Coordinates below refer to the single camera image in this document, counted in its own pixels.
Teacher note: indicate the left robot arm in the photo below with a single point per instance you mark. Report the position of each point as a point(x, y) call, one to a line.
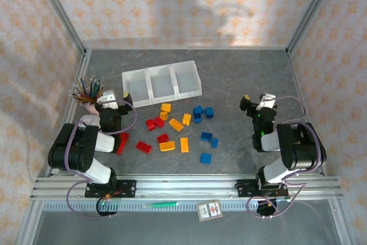
point(71, 147)

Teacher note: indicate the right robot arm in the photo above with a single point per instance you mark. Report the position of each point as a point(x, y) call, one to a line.
point(301, 147)

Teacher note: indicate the small white clock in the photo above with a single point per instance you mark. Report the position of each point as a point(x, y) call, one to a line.
point(87, 120)

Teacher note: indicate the blue lego brick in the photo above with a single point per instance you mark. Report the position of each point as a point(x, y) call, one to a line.
point(198, 109)
point(197, 118)
point(206, 136)
point(214, 143)
point(209, 112)
point(206, 158)

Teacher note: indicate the black round device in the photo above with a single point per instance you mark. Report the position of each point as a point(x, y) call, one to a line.
point(265, 210)
point(107, 210)

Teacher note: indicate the green pen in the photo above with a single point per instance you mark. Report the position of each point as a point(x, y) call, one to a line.
point(162, 204)

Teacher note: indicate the small picture card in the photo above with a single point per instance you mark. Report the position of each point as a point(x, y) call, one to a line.
point(209, 210)

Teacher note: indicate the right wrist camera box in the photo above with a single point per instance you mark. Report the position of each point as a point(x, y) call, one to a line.
point(266, 101)

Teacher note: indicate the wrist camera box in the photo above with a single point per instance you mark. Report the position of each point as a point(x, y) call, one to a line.
point(266, 101)
point(106, 100)

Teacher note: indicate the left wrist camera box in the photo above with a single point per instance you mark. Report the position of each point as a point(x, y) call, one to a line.
point(106, 100)

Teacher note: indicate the aluminium table edge rail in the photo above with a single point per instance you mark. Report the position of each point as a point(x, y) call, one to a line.
point(298, 90)
point(76, 98)

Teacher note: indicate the wide aluminium base rail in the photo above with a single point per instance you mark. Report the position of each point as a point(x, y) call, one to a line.
point(183, 187)

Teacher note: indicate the aluminium frame post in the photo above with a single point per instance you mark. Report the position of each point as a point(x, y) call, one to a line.
point(314, 12)
point(60, 12)

